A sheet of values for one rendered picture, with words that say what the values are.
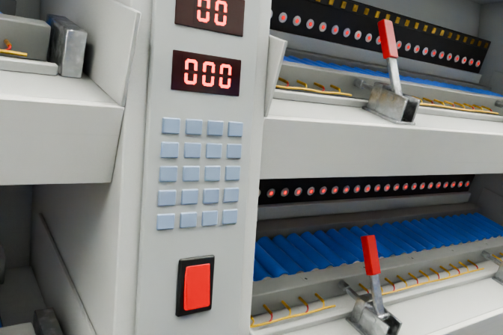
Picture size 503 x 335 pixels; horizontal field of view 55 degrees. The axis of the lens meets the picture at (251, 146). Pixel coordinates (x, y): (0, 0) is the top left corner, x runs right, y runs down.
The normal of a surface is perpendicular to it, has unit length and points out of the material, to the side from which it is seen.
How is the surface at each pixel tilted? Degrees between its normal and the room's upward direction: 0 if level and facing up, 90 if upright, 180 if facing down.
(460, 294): 18
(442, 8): 90
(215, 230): 90
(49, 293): 90
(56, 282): 90
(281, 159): 108
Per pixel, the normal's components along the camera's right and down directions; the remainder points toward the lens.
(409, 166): 0.54, 0.38
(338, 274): 0.25, -0.92
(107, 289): -0.80, -0.02
